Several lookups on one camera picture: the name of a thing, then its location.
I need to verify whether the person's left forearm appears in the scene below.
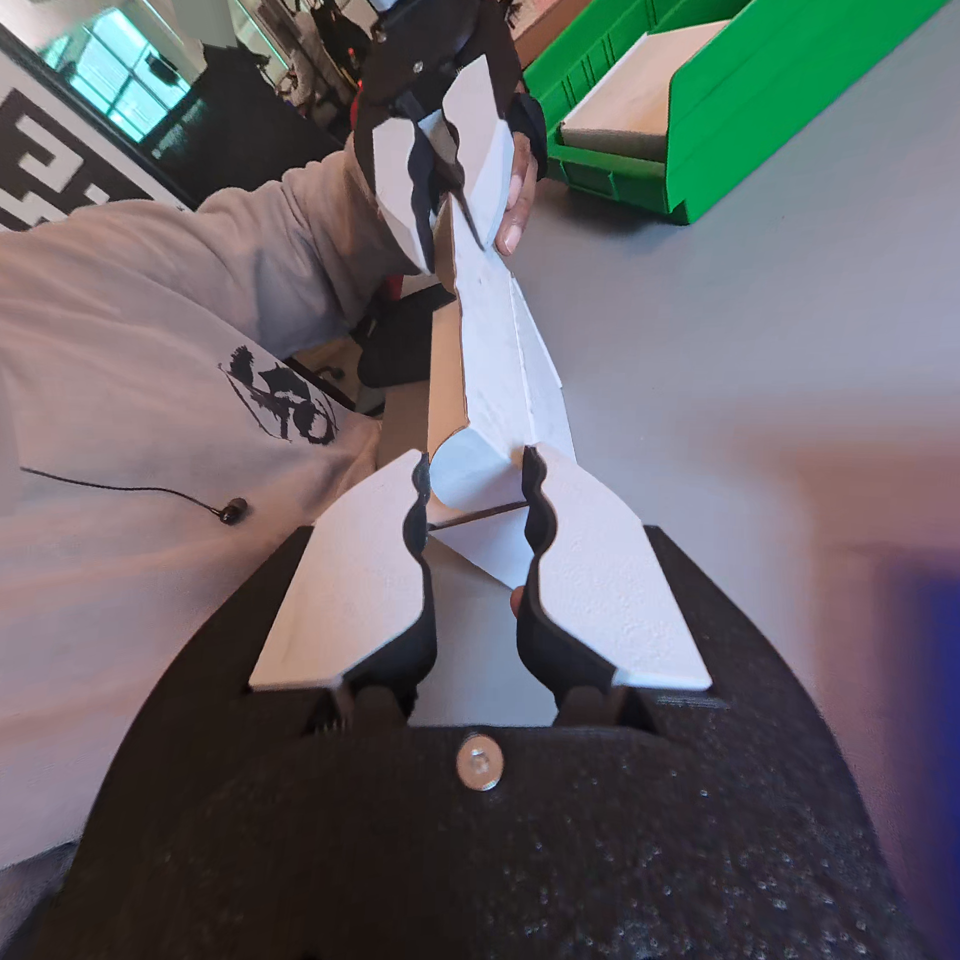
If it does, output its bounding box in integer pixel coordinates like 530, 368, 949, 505
191, 131, 440, 354

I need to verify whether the person's left hand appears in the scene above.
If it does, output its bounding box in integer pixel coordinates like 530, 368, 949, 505
492, 135, 540, 256

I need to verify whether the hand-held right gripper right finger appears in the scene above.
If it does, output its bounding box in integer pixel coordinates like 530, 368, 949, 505
516, 445, 714, 706

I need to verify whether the person's grey sweatshirt torso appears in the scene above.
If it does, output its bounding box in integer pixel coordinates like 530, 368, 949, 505
0, 202, 385, 871

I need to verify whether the white cardboard box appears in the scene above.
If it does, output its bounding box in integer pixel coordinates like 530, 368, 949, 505
423, 187, 582, 727

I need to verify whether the green plastic bin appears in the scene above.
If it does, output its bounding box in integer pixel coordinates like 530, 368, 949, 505
521, 0, 952, 226

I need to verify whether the black and white marker board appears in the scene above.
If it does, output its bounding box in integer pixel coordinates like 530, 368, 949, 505
0, 30, 192, 234

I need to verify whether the window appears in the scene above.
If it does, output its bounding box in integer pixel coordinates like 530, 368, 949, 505
41, 7, 192, 144

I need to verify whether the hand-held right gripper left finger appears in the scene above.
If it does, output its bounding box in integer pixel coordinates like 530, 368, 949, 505
247, 448, 439, 706

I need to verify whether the blue plastic bin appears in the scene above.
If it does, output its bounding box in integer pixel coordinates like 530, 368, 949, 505
877, 547, 960, 901

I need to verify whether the black cord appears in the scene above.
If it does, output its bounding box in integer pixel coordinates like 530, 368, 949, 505
21, 465, 250, 528

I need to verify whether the black cabinet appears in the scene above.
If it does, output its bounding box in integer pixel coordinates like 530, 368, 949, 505
153, 41, 348, 211

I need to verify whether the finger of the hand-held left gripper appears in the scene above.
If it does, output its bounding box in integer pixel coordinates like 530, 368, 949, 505
371, 118, 438, 275
441, 54, 520, 250

